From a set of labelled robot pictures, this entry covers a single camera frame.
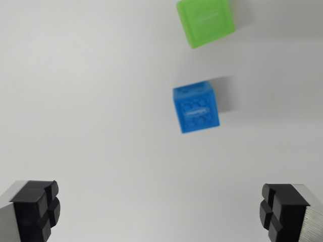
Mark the black-padded silver gripper left finger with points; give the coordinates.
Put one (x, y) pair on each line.
(27, 211)

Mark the black-padded silver gripper right finger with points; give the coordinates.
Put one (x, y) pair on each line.
(290, 214)

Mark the blue soft embossed cube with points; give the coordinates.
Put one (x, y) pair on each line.
(198, 111)

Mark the green soft embossed cube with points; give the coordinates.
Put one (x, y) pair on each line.
(205, 21)

